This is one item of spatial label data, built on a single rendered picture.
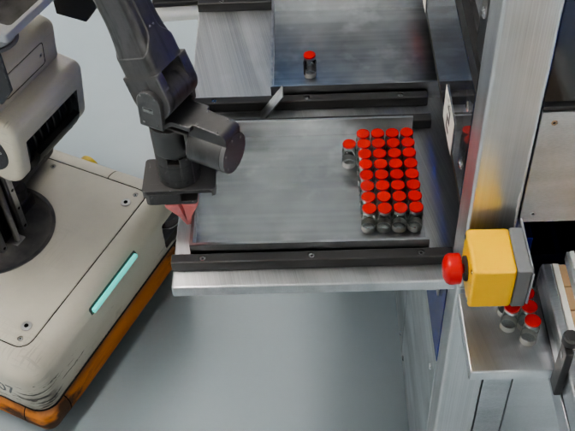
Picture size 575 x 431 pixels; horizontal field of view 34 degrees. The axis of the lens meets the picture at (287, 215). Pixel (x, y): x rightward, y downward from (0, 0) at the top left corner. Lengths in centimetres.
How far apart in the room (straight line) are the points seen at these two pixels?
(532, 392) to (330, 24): 74
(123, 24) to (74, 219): 118
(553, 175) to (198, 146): 44
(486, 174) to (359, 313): 126
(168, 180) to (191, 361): 108
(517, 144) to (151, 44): 45
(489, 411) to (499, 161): 59
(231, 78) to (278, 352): 88
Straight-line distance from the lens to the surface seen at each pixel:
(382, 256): 132
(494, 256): 116
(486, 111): 108
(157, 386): 229
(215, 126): 119
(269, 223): 138
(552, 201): 121
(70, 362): 213
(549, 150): 114
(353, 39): 171
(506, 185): 117
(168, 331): 237
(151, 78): 116
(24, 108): 178
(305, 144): 150
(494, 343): 127
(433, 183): 145
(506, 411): 162
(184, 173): 127
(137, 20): 115
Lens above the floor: 191
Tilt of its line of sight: 48 degrees down
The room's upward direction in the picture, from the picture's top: 3 degrees counter-clockwise
